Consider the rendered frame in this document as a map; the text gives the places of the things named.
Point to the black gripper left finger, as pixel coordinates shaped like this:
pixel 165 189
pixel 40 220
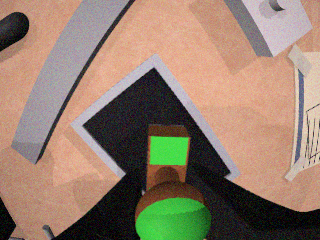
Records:
pixel 113 218

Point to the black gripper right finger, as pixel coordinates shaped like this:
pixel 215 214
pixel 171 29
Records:
pixel 238 214

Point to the cream paper card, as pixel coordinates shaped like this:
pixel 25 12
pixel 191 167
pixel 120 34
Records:
pixel 306 131

